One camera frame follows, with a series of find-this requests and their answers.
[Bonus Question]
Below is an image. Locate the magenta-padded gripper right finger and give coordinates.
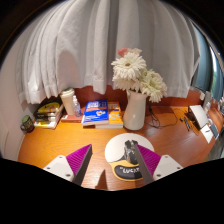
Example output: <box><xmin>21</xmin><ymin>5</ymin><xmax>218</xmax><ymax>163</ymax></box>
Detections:
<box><xmin>133</xmin><ymin>143</ymin><xmax>184</xmax><ymax>185</ymax></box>

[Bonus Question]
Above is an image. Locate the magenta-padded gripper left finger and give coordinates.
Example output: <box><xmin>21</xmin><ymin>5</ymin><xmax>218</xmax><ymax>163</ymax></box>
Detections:
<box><xmin>43</xmin><ymin>143</ymin><xmax>94</xmax><ymax>187</ymax></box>

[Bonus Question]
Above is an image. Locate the grey black computer mouse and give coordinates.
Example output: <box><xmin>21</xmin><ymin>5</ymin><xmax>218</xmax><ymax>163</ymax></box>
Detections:
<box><xmin>123</xmin><ymin>139</ymin><xmax>139</xmax><ymax>166</ymax></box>

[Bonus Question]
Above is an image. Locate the white yellow black mouse pad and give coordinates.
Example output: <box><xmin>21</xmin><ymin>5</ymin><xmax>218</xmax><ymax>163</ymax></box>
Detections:
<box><xmin>104</xmin><ymin>132</ymin><xmax>156</xmax><ymax>183</ymax></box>

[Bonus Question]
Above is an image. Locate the white yellow thick book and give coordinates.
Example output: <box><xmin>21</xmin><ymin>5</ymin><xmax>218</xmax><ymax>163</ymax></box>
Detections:
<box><xmin>33</xmin><ymin>114</ymin><xmax>64</xmax><ymax>130</ymax></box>

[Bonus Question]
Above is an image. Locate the thin red book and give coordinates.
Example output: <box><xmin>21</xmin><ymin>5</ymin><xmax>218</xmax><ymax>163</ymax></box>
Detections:
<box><xmin>60</xmin><ymin>113</ymin><xmax>84</xmax><ymax>123</ymax></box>

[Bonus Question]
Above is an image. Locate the dark green mug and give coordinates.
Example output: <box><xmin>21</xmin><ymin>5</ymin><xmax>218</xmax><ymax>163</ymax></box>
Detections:
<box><xmin>19</xmin><ymin>114</ymin><xmax>36</xmax><ymax>134</ymax></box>

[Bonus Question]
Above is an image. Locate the yellow-covered book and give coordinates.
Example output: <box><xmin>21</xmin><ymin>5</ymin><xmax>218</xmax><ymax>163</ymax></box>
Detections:
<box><xmin>35</xmin><ymin>101</ymin><xmax>63</xmax><ymax>115</ymax></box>

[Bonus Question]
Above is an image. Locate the white flat device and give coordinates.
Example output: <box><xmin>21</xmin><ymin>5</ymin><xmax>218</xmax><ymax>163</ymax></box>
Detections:
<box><xmin>184</xmin><ymin>104</ymin><xmax>214</xmax><ymax>134</ymax></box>

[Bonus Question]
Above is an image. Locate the clear spray bottle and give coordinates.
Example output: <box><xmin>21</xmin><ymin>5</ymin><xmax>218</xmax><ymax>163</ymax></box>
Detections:
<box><xmin>71</xmin><ymin>95</ymin><xmax>83</xmax><ymax>118</ymax></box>

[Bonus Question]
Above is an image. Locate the white ceramic vase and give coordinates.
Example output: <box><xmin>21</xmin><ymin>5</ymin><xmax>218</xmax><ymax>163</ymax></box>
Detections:
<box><xmin>122</xmin><ymin>89</ymin><xmax>148</xmax><ymax>131</ymax></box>

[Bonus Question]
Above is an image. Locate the white lidded tumbler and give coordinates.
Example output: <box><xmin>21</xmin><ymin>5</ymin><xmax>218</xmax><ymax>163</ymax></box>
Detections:
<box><xmin>59</xmin><ymin>87</ymin><xmax>77</xmax><ymax>117</ymax></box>

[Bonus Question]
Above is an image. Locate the blue book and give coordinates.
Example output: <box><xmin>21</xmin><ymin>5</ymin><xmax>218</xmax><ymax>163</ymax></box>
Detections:
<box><xmin>81</xmin><ymin>98</ymin><xmax>110</xmax><ymax>127</ymax></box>

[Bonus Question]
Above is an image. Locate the orange book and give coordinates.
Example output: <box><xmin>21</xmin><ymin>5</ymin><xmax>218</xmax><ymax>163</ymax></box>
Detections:
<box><xmin>94</xmin><ymin>101</ymin><xmax>124</xmax><ymax>130</ymax></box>

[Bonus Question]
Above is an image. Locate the white artificial flower bunch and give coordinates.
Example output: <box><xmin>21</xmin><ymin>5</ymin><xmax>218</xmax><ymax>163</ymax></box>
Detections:
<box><xmin>110</xmin><ymin>47</ymin><xmax>168</xmax><ymax>104</ymax></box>

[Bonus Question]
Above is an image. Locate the white curtain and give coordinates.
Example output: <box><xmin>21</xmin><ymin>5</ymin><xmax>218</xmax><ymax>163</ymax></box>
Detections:
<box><xmin>14</xmin><ymin>0</ymin><xmax>201</xmax><ymax>105</ymax></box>

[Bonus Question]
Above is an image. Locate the black cable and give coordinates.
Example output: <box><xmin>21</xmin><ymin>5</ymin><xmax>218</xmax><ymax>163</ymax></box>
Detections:
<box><xmin>144</xmin><ymin>105</ymin><xmax>188</xmax><ymax>129</ymax></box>

